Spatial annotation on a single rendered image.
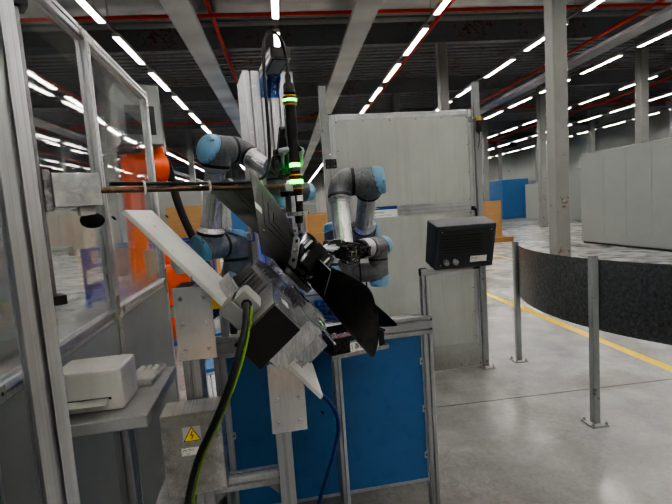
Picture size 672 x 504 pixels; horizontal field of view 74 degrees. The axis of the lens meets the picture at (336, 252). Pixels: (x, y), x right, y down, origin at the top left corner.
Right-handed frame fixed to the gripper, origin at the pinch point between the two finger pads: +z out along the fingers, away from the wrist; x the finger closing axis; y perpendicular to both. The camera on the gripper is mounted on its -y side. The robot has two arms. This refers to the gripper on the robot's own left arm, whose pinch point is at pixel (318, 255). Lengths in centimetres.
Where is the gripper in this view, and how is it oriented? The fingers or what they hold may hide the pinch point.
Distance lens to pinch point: 151.8
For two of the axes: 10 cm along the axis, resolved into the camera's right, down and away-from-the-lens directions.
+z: -6.9, 1.3, -7.1
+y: 7.2, 1.3, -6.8
